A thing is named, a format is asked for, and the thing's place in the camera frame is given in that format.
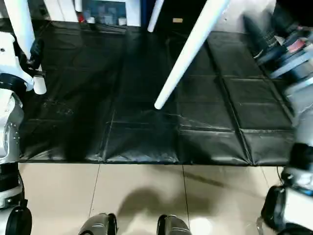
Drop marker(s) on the grey left robot foot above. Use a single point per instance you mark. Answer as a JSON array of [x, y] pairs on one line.
[[97, 225]]

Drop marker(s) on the black work mat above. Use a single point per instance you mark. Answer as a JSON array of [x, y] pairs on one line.
[[146, 122]]

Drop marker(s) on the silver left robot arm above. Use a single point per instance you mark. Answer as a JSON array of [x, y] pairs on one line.
[[9, 117]]

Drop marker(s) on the white plastic table leg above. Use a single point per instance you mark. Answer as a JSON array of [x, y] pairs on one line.
[[23, 29], [156, 14], [190, 54]]

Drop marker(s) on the white glass door cabinet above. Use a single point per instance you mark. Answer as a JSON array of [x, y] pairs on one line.
[[132, 12]]

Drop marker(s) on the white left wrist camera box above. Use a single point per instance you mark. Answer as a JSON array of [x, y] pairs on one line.
[[9, 54]]

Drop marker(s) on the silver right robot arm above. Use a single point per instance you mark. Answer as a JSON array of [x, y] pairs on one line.
[[303, 117]]

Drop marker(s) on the black box with gold label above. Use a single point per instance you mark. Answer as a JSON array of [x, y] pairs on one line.
[[176, 14]]

